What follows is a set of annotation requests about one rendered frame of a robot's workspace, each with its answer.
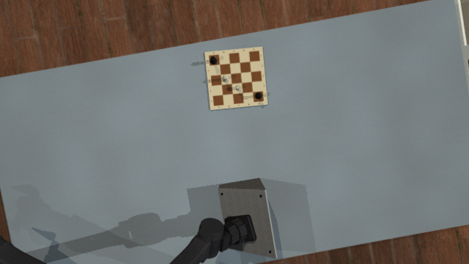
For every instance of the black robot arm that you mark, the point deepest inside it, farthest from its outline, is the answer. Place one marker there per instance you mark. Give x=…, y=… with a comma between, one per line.
x=237, y=230

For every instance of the cream and brown chessboard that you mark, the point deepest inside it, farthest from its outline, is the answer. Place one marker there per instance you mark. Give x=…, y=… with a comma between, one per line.
x=244, y=67

